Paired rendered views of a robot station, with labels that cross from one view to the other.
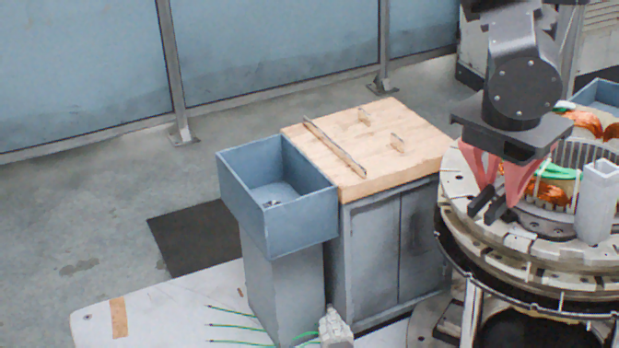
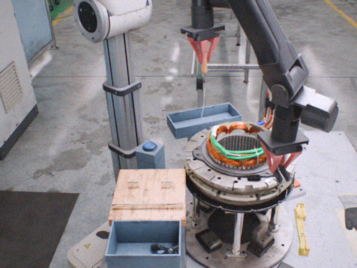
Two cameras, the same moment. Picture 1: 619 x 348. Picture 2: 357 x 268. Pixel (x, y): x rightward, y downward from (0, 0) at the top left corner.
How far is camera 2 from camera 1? 0.74 m
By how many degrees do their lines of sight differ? 51
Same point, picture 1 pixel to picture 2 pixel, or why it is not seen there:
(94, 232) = not seen: outside the picture
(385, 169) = (181, 198)
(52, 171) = not seen: outside the picture
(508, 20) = (313, 99)
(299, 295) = not seen: outside the picture
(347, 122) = (128, 193)
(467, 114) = (275, 144)
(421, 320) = (197, 252)
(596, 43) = (18, 107)
